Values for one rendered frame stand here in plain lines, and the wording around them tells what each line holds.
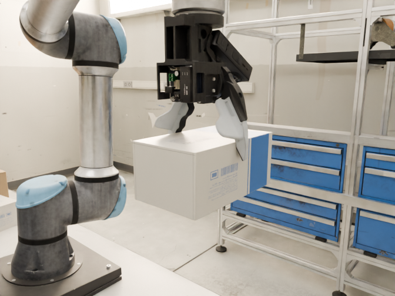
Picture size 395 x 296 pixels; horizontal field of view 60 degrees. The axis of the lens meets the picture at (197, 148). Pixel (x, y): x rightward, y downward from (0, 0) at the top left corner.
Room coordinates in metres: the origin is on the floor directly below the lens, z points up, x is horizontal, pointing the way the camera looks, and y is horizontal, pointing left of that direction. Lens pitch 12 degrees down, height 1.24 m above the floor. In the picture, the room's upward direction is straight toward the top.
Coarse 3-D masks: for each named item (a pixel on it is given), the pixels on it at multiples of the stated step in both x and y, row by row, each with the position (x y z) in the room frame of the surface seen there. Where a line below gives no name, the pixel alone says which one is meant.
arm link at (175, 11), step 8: (176, 0) 0.48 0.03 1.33; (184, 0) 0.47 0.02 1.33; (192, 0) 0.47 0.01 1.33; (200, 0) 0.47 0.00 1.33; (208, 0) 0.47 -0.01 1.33; (216, 0) 0.48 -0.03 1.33; (224, 0) 0.49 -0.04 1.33; (176, 8) 0.48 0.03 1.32; (184, 8) 0.47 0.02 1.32; (192, 8) 0.47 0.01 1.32; (200, 8) 0.47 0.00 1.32; (208, 8) 0.47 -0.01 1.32; (216, 8) 0.48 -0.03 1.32; (224, 8) 0.49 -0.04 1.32
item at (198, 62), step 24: (168, 24) 0.47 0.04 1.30; (192, 24) 0.47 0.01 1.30; (216, 24) 0.48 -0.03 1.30; (168, 48) 0.48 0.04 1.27; (192, 48) 0.47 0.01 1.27; (168, 72) 0.50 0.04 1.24; (192, 72) 0.46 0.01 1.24; (216, 72) 0.48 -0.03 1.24; (168, 96) 0.50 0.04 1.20; (192, 96) 0.46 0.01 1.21; (216, 96) 0.49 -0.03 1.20
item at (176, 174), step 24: (144, 144) 0.47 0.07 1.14; (168, 144) 0.45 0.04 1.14; (192, 144) 0.46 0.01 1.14; (216, 144) 0.46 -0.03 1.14; (264, 144) 0.54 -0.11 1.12; (144, 168) 0.47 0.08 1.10; (168, 168) 0.44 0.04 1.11; (192, 168) 0.41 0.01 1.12; (216, 168) 0.44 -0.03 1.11; (240, 168) 0.49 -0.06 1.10; (264, 168) 0.54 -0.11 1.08; (144, 192) 0.47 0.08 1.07; (168, 192) 0.44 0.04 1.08; (192, 192) 0.41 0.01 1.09; (216, 192) 0.44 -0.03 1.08; (240, 192) 0.49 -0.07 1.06; (192, 216) 0.41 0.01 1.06
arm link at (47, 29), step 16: (32, 0) 0.67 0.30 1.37; (48, 0) 0.62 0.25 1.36; (64, 0) 0.61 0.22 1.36; (32, 16) 0.71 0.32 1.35; (48, 16) 0.67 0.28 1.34; (64, 16) 0.68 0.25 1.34; (32, 32) 0.75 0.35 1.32; (48, 32) 0.74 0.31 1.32; (64, 32) 0.78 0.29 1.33; (48, 48) 0.80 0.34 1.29; (64, 48) 0.82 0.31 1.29
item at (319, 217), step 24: (288, 144) 1.93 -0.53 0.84; (312, 144) 1.86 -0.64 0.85; (336, 144) 1.77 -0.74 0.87; (288, 168) 1.94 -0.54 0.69; (312, 168) 1.83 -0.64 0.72; (336, 168) 1.76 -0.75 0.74; (264, 192) 2.03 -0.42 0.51; (288, 192) 1.94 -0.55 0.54; (264, 216) 2.03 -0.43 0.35; (288, 216) 1.92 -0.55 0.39; (312, 216) 1.82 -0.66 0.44; (336, 216) 1.75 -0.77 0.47; (336, 240) 1.74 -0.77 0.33
